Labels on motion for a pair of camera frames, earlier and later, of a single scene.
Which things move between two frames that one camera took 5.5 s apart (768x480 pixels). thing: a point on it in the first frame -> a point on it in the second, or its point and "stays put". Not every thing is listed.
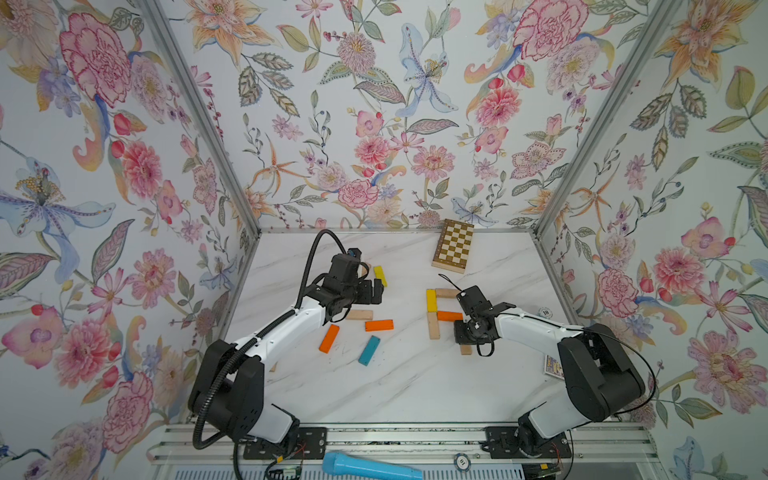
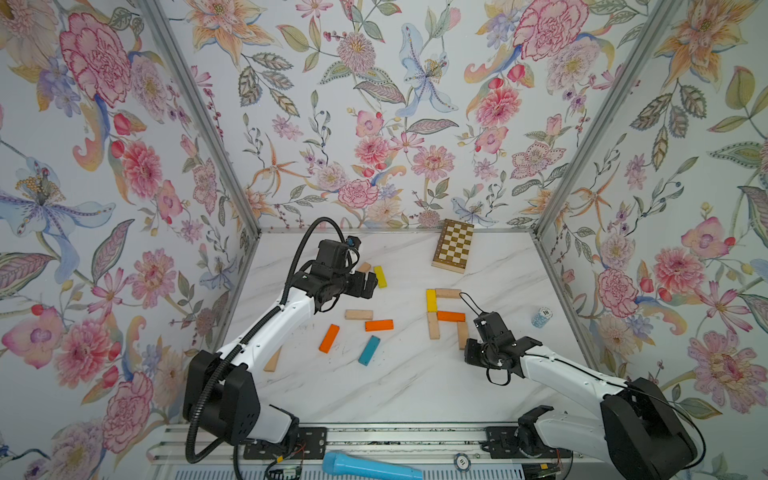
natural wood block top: x=446 y=292 stays put
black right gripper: x=459 y=337 -> x=469 y=352
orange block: x=449 y=316 stays put
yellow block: x=431 y=301 stays put
